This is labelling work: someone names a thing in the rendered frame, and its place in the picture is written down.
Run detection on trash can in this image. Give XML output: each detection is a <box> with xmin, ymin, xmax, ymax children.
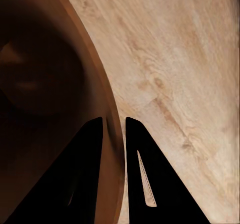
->
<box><xmin>0</xmin><ymin>0</ymin><xmax>125</xmax><ymax>224</ymax></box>

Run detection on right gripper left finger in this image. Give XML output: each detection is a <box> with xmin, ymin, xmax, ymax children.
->
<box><xmin>3</xmin><ymin>117</ymin><xmax>103</xmax><ymax>224</ymax></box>

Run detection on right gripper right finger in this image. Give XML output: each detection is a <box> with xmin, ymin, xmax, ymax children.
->
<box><xmin>125</xmin><ymin>117</ymin><xmax>210</xmax><ymax>224</ymax></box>

